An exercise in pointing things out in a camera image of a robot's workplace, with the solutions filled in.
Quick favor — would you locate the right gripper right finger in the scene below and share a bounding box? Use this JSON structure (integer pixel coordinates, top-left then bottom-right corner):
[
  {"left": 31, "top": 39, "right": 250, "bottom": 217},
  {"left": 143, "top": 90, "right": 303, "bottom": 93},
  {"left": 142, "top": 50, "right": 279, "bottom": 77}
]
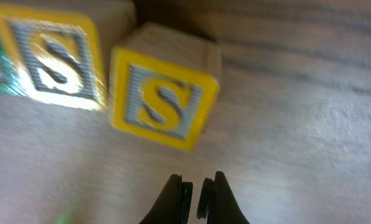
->
[{"left": 196, "top": 171, "right": 250, "bottom": 224}]

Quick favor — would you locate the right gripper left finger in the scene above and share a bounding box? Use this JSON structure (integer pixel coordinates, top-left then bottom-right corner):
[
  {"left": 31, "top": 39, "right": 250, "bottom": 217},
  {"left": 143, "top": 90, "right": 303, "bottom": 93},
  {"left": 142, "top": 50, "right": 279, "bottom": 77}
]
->
[{"left": 140, "top": 174, "right": 193, "bottom": 224}]

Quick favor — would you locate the yellow S block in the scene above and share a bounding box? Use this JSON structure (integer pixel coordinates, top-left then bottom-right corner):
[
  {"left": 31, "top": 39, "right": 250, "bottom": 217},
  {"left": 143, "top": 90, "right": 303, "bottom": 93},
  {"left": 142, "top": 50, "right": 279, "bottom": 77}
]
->
[
  {"left": 110, "top": 22, "right": 222, "bottom": 151},
  {"left": 0, "top": 0, "right": 136, "bottom": 111}
]

